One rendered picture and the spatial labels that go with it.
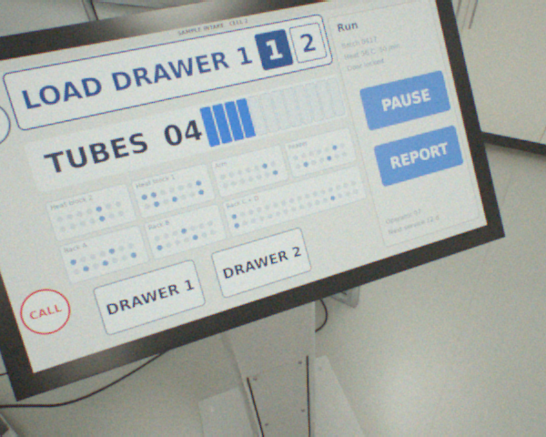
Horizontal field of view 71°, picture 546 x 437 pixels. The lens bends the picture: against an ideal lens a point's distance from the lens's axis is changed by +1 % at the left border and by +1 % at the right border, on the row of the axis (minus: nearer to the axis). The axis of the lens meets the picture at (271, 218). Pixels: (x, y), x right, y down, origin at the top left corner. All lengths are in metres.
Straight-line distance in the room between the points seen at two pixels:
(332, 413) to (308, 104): 1.08
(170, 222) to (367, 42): 0.27
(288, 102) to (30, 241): 0.27
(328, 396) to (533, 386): 0.65
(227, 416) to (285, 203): 1.04
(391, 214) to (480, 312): 1.26
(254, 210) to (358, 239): 0.11
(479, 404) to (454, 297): 0.40
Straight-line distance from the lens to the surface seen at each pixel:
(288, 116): 0.40
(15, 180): 0.40
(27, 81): 0.41
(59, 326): 0.41
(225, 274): 0.38
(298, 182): 0.39
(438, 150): 0.46
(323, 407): 1.34
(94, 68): 0.40
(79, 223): 0.39
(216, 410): 1.37
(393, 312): 1.57
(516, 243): 1.97
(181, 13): 0.42
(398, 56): 0.46
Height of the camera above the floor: 1.29
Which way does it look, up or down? 43 degrees down
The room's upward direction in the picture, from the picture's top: 6 degrees counter-clockwise
